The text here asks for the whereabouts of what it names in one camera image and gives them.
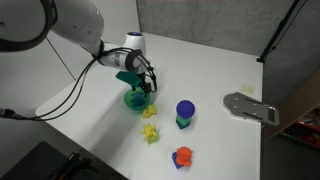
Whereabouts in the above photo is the green and blue block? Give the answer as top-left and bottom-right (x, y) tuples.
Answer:
(176, 115), (191, 129)

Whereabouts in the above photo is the blue triangular block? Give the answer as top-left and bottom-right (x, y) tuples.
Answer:
(172, 152), (183, 169)

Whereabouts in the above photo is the yellow spiky toy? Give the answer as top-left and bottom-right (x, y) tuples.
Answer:
(141, 123), (157, 138)

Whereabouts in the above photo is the grey metal mounting plate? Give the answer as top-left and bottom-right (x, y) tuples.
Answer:
(222, 92), (279, 126)

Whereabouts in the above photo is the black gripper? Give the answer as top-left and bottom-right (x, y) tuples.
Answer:
(131, 73), (156, 95)

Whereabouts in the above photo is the black case with clamp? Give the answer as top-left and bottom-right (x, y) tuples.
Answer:
(0, 141), (128, 180)

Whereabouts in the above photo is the green wrist camera box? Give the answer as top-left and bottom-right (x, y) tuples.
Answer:
(116, 71), (141, 87)

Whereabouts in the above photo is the pale yellow sticky note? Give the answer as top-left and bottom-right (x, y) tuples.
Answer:
(241, 84), (254, 94)

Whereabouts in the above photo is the teal spiky toy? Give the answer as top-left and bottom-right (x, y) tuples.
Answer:
(132, 92), (145, 101)

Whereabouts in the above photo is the green translucent plastic bowl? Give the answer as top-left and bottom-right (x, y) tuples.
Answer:
(124, 88), (150, 111)

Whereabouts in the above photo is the wooden shelf unit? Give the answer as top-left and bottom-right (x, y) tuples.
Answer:
(264, 70), (320, 140)

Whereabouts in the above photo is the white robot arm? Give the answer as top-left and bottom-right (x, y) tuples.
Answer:
(0, 0), (157, 94)

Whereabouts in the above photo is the black tripod pole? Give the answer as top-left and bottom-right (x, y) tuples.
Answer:
(256, 0), (300, 64)

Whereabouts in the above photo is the purple spiky ball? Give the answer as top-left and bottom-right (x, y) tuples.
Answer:
(176, 100), (195, 119)

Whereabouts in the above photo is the orange round toy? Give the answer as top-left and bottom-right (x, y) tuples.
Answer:
(176, 147), (193, 166)

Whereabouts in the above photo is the light green cube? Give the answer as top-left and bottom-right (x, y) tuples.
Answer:
(147, 135), (159, 144)

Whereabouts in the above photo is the yellow duck toy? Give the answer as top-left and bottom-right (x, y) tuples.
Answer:
(142, 105), (157, 118)

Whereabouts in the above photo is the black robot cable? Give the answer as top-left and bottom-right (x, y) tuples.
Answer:
(0, 47), (158, 122)

